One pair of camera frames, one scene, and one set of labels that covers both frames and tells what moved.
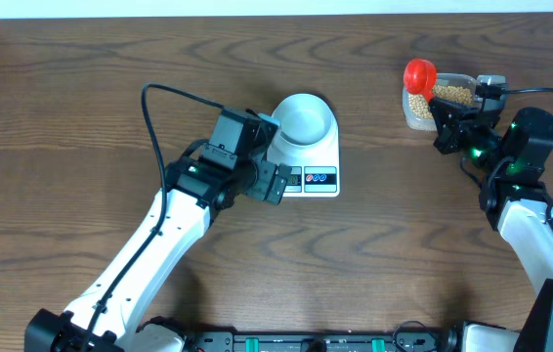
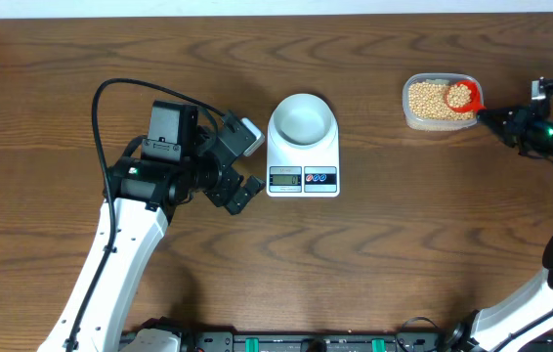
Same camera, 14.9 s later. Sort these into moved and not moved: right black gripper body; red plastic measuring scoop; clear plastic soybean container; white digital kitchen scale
Moved: right black gripper body; red plastic measuring scoop
Not moved: white digital kitchen scale; clear plastic soybean container
